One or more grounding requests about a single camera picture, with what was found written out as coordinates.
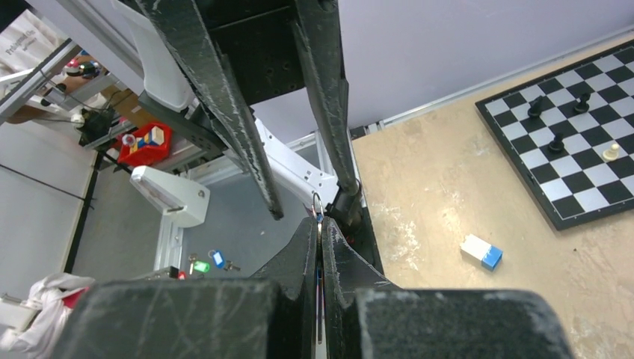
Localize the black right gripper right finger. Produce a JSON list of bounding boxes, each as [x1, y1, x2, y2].
[[321, 218, 573, 358]]

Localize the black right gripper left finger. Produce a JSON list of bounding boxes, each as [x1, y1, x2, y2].
[[53, 218, 317, 358]]

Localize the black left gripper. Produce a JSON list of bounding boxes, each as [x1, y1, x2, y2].
[[137, 0, 359, 220]]

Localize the silver key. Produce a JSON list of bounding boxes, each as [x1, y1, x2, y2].
[[316, 221, 324, 345]]

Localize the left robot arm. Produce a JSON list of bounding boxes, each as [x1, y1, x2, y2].
[[31, 1, 363, 234]]

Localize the blue tagged spare keys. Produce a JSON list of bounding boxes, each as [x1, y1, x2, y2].
[[208, 250, 226, 269]]

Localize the green tagged spare keys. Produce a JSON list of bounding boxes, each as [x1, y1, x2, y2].
[[188, 254, 211, 275]]

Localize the white and blue toy brick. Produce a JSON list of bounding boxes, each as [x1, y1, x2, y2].
[[460, 234, 503, 271]]

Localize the red plastic bin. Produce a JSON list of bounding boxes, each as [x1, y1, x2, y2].
[[117, 122, 173, 167]]

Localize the white cloth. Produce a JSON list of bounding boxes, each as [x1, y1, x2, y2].
[[1, 272, 96, 358]]

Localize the black and white chessboard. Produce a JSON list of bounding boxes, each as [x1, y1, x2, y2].
[[475, 41, 633, 230]]

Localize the white chess pawn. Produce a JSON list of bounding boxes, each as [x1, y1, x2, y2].
[[602, 143, 621, 162]]

